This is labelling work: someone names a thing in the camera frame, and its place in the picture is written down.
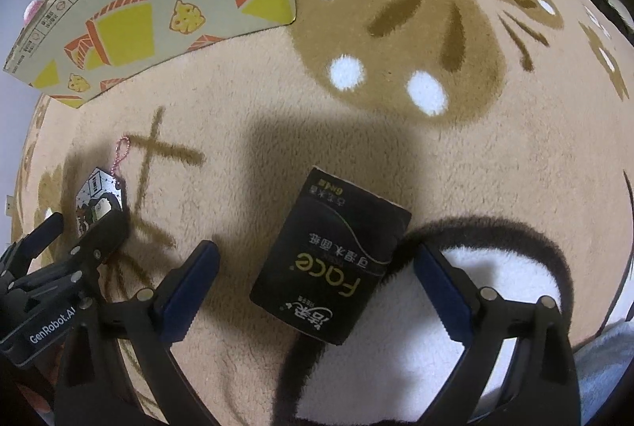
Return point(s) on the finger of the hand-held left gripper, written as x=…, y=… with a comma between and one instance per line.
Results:
x=101, y=240
x=42, y=233

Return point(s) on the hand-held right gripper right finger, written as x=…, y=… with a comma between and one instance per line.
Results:
x=441, y=292

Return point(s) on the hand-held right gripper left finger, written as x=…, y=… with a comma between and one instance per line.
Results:
x=190, y=292

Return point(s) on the black tissue pack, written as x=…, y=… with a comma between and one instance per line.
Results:
x=327, y=257

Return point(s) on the printed cardboard box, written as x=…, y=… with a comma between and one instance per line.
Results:
x=173, y=0

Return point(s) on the light blue fleece cloth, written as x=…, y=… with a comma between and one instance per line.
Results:
x=604, y=366

